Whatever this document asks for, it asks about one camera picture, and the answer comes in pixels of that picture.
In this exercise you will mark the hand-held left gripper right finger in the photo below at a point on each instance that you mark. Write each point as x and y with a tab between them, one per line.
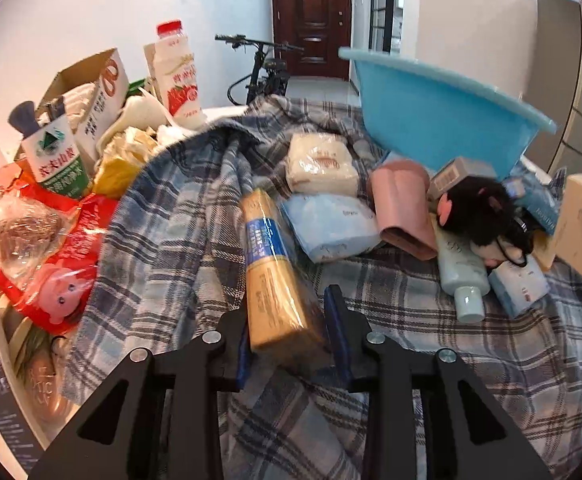
333	342

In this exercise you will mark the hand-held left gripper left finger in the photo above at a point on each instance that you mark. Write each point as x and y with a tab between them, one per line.
243	355

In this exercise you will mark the plain cream box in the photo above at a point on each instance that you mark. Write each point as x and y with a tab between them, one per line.
573	225

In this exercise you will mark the yellow box with blue label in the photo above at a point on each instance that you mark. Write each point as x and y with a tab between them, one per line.
271	270

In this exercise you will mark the blue plastic basin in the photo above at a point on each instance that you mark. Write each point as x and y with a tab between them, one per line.
441	115

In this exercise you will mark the blue carton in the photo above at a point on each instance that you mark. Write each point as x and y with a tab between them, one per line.
538	205

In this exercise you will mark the small blue tissue pack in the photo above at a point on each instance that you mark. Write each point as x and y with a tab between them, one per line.
518	287

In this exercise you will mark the large blue tissue pack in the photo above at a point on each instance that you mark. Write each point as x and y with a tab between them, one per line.
328	227

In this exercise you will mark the black plush hair accessory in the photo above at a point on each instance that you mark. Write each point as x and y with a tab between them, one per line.
476	210

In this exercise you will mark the blue plaid shirt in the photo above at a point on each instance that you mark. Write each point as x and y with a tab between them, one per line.
181	240

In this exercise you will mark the light blue sunscreen bottle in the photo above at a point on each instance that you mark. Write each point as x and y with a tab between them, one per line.
463	270

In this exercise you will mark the grey refrigerator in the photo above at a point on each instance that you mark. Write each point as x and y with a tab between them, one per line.
571	80

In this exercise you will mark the grey box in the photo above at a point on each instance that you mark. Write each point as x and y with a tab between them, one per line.
458	175

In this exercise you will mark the beige tissue pack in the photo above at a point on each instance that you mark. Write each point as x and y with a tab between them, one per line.
321	165

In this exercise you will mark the round bronze tin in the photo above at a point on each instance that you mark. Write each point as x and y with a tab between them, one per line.
48	385

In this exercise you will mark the red snack bag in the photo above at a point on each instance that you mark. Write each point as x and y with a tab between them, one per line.
46	265

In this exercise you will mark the yellow plastic bag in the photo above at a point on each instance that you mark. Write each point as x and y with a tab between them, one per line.
116	175

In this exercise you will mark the white foam clog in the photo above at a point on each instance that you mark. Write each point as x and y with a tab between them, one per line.
141	112

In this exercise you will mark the green label water carton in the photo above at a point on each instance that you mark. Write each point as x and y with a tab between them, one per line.
56	160

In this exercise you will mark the black bicycle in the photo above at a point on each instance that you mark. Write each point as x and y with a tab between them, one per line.
266	75

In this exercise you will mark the strawberry milk bottle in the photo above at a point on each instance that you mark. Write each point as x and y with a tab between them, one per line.
181	80

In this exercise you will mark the open cardboard box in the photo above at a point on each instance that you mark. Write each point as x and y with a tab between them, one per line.
101	95

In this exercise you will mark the glass partition door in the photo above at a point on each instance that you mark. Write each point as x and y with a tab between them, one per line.
386	5

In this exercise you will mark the grey makeup brush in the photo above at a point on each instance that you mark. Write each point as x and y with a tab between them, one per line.
23	117

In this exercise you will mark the brown door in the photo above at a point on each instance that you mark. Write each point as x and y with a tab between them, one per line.
313	15

